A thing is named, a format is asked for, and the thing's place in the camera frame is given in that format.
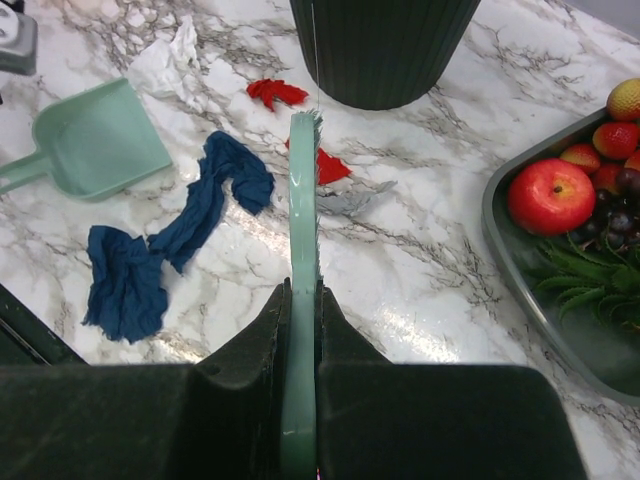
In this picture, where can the black plastic trash bin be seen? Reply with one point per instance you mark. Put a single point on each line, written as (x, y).
(376, 54)

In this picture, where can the dark blue cloth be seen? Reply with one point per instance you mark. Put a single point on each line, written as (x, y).
(127, 299)

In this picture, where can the green plastic dustpan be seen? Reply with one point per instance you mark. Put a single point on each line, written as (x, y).
(91, 145)

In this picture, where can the green spiky plant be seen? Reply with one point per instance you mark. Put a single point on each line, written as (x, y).
(594, 275)

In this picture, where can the red apple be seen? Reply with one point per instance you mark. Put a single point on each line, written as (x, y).
(550, 197)

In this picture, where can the white crumpled tissue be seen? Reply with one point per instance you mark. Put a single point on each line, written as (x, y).
(170, 69)

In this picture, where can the red paper scrap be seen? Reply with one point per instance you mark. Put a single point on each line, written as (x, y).
(269, 90)
(329, 168)

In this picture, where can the grey paper scrap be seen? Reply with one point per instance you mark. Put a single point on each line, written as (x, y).
(351, 203)

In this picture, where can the green hand brush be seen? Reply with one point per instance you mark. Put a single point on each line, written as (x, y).
(298, 422)

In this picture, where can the dark grey fruit tray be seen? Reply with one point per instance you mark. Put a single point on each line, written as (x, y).
(604, 356)

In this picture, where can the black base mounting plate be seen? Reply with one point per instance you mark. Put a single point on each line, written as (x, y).
(26, 340)

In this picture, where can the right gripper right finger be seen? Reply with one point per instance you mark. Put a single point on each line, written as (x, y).
(381, 420)

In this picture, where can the purple grape bunch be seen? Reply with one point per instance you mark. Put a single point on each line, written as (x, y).
(615, 218)

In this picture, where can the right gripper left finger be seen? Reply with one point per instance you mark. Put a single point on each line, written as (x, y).
(218, 418)

